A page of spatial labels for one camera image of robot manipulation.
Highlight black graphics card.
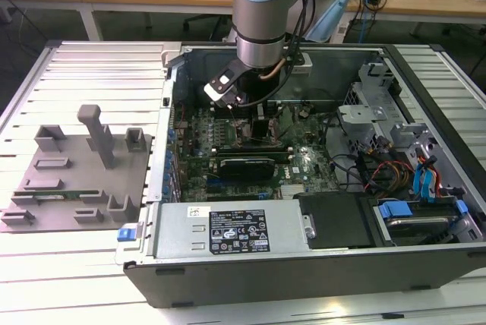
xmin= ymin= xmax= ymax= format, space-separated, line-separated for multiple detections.
xmin=217 ymin=155 xmax=277 ymax=182

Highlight green RAM stick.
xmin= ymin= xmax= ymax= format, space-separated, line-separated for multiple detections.
xmin=14 ymin=188 xmax=112 ymax=202

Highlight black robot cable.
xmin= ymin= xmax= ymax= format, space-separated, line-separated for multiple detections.
xmin=280 ymin=0 xmax=318 ymax=64

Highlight black and silver PC case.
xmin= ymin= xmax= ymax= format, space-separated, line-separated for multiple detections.
xmin=123 ymin=42 xmax=486 ymax=309

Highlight hard disk in blue carrier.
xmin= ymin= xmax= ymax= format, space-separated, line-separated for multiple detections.
xmin=374 ymin=198 xmax=469 ymax=247

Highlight coloured wire bundle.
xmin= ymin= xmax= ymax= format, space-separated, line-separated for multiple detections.
xmin=364 ymin=161 xmax=415 ymax=191

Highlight CPU socket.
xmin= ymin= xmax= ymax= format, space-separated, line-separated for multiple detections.
xmin=234 ymin=118 xmax=271 ymax=146

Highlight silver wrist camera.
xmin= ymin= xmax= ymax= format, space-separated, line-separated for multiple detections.
xmin=204 ymin=59 xmax=246 ymax=112
xmin=291 ymin=52 xmax=314 ymax=75

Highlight RAM slot white clips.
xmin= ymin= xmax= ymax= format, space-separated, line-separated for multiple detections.
xmin=211 ymin=146 xmax=294 ymax=154
xmin=210 ymin=153 xmax=295 ymax=162

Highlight copper coloured cable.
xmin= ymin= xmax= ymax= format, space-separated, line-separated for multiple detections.
xmin=260 ymin=58 xmax=286 ymax=81

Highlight grey metal drive cage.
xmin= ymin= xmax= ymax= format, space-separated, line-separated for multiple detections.
xmin=336 ymin=59 xmax=480 ymax=204

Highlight green motherboard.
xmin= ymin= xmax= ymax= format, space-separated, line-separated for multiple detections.
xmin=169 ymin=103 xmax=339 ymax=203

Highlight RAM slot black clips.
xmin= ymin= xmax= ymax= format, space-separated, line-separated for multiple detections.
xmin=212 ymin=144 xmax=294 ymax=150
xmin=211 ymin=150 xmax=294 ymax=158

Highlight blue case latch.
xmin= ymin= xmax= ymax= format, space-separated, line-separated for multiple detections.
xmin=116 ymin=227 xmax=137 ymax=243

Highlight metal socket cover frame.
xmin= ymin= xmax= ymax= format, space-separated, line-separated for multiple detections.
xmin=267 ymin=116 xmax=284 ymax=141

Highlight black plastic shroud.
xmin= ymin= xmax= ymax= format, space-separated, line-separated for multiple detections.
xmin=297 ymin=191 xmax=379 ymax=249

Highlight grey plastic parts rack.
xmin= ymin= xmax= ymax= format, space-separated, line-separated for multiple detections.
xmin=0 ymin=103 xmax=156 ymax=235

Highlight blue flat wire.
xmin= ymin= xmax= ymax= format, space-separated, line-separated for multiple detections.
xmin=414 ymin=162 xmax=429 ymax=204
xmin=424 ymin=155 xmax=442 ymax=204

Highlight silver power supply unit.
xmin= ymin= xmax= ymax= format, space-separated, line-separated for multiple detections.
xmin=153 ymin=200 xmax=305 ymax=261

